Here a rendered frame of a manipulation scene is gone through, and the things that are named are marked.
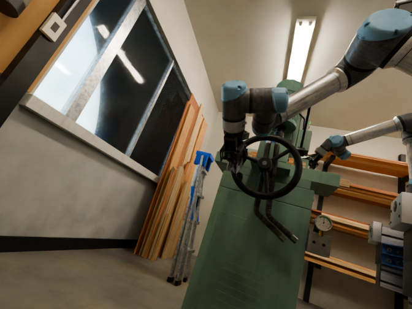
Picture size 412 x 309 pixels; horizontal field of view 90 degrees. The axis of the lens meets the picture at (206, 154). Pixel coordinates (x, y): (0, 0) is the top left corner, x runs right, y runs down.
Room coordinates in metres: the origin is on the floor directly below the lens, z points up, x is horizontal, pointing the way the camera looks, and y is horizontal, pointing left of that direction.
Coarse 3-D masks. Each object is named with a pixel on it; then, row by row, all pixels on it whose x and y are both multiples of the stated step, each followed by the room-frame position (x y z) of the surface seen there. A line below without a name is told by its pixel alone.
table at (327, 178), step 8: (216, 160) 1.08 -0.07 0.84; (224, 160) 1.06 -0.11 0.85; (248, 160) 1.01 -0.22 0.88; (224, 168) 1.16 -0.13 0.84; (256, 168) 0.97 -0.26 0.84; (280, 168) 0.86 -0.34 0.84; (288, 168) 0.85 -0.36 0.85; (304, 168) 0.91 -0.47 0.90; (288, 176) 0.93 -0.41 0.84; (304, 176) 0.90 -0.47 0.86; (312, 176) 0.89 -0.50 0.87; (320, 176) 0.88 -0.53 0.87; (328, 176) 0.86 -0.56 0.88; (336, 176) 0.85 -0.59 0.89; (312, 184) 0.92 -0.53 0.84; (320, 184) 0.89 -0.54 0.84; (328, 184) 0.86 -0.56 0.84; (336, 184) 0.85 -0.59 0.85; (320, 192) 1.00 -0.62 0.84; (328, 192) 0.96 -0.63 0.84
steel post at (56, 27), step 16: (64, 0) 0.93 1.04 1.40; (80, 0) 0.97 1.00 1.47; (48, 16) 0.94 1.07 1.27; (64, 16) 0.94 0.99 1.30; (80, 16) 1.01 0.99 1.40; (48, 32) 0.92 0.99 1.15; (64, 32) 1.00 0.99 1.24; (32, 48) 0.93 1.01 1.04; (48, 48) 0.98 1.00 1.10; (16, 64) 0.93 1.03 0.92; (32, 64) 0.97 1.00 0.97; (0, 80) 0.94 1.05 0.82; (16, 80) 0.95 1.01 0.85; (32, 80) 1.01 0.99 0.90; (0, 96) 0.94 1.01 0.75; (16, 96) 0.99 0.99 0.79; (0, 112) 0.98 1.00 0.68
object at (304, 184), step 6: (246, 168) 1.01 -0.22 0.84; (246, 174) 1.01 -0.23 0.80; (252, 174) 1.00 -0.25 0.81; (258, 174) 0.99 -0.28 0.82; (276, 180) 0.95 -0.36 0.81; (282, 180) 0.94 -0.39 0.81; (288, 180) 0.93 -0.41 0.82; (300, 180) 0.91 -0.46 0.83; (306, 180) 0.90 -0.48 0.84; (300, 186) 0.91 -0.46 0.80; (306, 186) 0.90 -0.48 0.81
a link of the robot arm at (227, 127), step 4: (244, 120) 0.58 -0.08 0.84; (224, 124) 0.59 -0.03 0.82; (228, 124) 0.58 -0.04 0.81; (232, 124) 0.58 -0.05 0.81; (236, 124) 0.57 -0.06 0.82; (240, 124) 0.58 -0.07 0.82; (244, 124) 0.59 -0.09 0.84; (224, 128) 0.61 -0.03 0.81; (228, 128) 0.59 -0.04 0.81; (232, 128) 0.59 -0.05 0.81; (236, 128) 0.58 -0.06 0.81; (240, 128) 0.59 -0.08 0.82; (244, 128) 0.60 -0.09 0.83; (228, 132) 0.61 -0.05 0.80; (232, 132) 0.60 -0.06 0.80; (236, 132) 0.60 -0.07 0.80
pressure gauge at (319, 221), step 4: (320, 216) 0.81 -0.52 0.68; (324, 216) 0.81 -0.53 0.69; (316, 220) 0.82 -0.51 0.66; (320, 220) 0.81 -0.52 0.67; (324, 220) 0.81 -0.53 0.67; (328, 220) 0.80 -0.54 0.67; (316, 224) 0.82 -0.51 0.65; (320, 224) 0.81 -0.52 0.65; (324, 224) 0.81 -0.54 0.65; (328, 224) 0.80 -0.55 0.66; (332, 224) 0.79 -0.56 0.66; (316, 228) 0.84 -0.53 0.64; (320, 228) 0.81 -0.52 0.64; (324, 228) 0.81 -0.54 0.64; (328, 228) 0.80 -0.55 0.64; (320, 232) 0.83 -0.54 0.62
